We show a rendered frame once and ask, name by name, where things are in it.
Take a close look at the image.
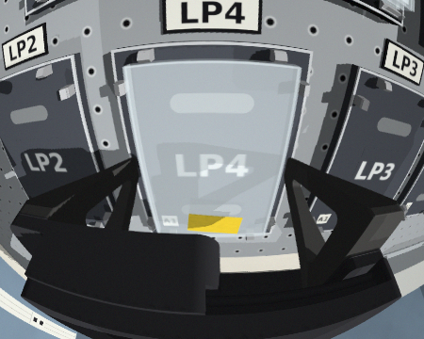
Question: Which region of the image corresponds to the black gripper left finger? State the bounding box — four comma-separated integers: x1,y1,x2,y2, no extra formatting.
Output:
19,157,139,231

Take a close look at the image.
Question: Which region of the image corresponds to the white button panel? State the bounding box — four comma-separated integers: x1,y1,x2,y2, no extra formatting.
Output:
383,240,424,297

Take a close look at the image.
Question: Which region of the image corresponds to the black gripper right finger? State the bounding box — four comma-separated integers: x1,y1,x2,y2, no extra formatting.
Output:
284,158,404,288

